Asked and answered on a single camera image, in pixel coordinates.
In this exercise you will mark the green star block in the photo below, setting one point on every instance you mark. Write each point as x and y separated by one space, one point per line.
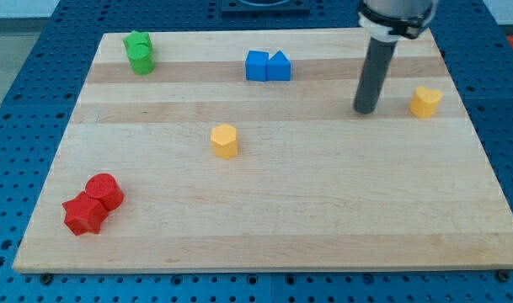
137 38

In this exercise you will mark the red cylinder block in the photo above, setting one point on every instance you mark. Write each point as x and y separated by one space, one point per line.
105 188

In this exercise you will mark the green cylinder block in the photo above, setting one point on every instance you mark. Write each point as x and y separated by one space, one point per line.
140 58

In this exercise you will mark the grey cylindrical pointer rod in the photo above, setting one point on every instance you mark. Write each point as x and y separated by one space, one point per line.
378 57

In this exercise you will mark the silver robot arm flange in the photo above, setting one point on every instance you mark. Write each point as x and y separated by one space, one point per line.
388 20

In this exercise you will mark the red star block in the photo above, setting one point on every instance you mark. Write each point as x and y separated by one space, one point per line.
84 214

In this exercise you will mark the yellow heart block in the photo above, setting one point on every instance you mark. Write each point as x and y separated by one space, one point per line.
425 102

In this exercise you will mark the blue cube block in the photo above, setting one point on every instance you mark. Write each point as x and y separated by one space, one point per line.
256 65

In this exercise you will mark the blue triangle block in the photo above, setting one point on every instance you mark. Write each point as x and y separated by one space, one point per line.
279 67

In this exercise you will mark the wooden board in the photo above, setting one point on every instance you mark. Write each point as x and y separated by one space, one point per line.
315 186

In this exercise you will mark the yellow hexagon block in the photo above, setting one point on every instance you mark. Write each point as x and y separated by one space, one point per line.
224 141

